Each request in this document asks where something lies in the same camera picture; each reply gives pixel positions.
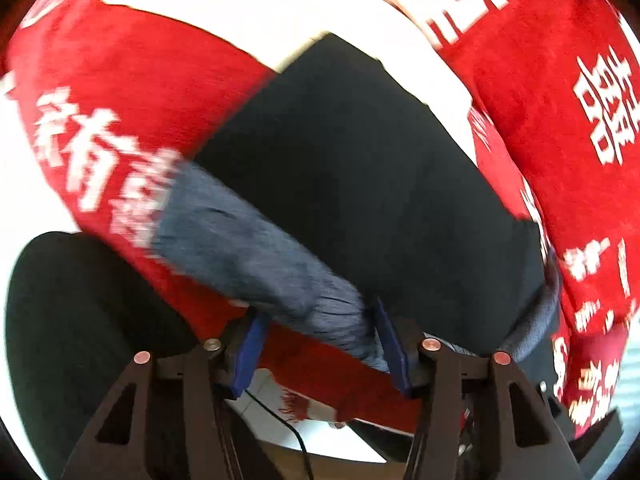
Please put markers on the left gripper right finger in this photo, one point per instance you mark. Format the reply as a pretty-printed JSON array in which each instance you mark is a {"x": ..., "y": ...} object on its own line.
[{"x": 480, "y": 417}]

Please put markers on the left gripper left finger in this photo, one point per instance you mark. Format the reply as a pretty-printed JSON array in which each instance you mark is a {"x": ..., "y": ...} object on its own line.
[{"x": 170, "y": 418}]

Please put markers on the black pants grey patterned waistband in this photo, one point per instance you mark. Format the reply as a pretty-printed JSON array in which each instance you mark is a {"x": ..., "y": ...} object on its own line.
[{"x": 327, "y": 189}]

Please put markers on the red blanket white characters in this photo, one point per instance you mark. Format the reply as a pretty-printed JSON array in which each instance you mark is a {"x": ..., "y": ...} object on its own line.
[{"x": 554, "y": 86}]

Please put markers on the white bed sheet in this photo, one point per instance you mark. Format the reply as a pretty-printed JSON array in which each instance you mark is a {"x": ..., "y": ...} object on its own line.
[{"x": 107, "y": 92}]

